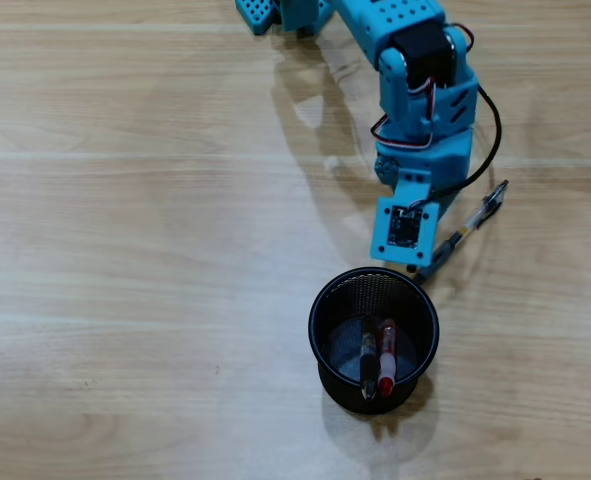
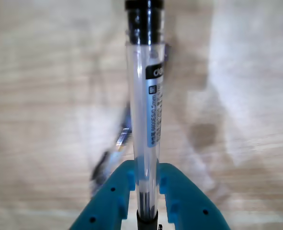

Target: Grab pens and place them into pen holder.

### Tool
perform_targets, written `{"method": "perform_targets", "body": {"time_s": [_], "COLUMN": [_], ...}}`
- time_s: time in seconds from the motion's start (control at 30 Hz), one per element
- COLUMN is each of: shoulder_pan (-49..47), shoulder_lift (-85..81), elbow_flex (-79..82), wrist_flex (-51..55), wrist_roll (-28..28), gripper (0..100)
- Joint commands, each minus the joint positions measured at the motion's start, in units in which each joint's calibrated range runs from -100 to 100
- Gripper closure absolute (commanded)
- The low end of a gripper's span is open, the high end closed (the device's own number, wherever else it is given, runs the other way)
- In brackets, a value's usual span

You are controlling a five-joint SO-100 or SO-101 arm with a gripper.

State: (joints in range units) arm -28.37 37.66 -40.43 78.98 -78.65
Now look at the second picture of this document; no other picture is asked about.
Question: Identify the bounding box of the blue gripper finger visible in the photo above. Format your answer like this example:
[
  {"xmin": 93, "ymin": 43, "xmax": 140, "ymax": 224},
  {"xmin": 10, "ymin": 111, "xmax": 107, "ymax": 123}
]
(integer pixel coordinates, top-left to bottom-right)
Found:
[
  {"xmin": 159, "ymin": 162, "xmax": 232, "ymax": 230},
  {"xmin": 69, "ymin": 160, "xmax": 135, "ymax": 230}
]

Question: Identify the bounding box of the clear pen with black cap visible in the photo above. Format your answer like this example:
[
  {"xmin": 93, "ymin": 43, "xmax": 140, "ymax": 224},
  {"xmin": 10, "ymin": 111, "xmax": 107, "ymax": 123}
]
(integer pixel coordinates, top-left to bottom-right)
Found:
[{"xmin": 124, "ymin": 0, "xmax": 170, "ymax": 230}]

